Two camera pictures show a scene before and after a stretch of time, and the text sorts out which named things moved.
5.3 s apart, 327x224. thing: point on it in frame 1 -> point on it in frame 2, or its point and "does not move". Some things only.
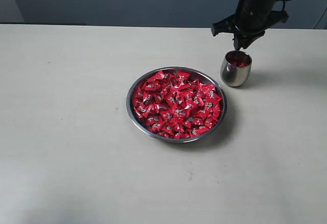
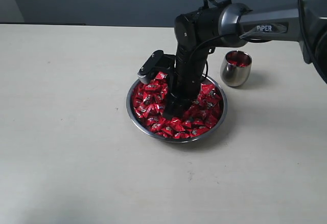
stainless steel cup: (235, 68) does not move
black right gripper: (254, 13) -> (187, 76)
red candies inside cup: (240, 60) does not move
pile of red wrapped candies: (176, 105) does not move
